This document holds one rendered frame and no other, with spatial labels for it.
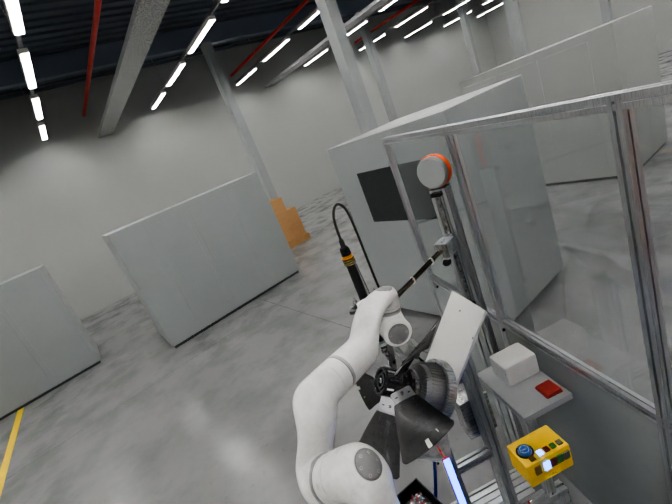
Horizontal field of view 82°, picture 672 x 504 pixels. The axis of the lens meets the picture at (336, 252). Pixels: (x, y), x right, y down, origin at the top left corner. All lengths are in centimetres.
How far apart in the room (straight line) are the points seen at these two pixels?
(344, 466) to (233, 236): 625
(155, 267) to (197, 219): 100
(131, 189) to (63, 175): 170
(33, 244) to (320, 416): 1253
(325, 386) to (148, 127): 1310
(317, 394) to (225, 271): 607
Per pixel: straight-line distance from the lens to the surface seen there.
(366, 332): 103
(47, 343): 824
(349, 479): 82
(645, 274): 139
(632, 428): 191
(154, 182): 1345
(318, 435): 90
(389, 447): 176
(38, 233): 1316
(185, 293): 673
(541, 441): 155
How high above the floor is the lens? 222
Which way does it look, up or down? 17 degrees down
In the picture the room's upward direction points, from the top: 22 degrees counter-clockwise
